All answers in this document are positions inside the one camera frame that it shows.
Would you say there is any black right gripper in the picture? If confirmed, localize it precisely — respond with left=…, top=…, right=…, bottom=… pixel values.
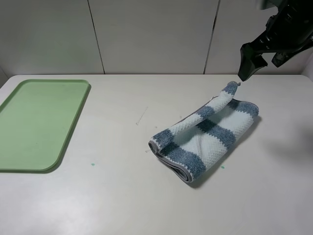
left=238, top=0, right=313, bottom=81

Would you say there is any blue white striped towel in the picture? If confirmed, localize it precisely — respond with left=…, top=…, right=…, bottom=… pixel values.
left=148, top=81, right=259, bottom=183

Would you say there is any green plastic tray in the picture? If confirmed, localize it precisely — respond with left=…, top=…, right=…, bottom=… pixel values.
left=0, top=79, right=91, bottom=172

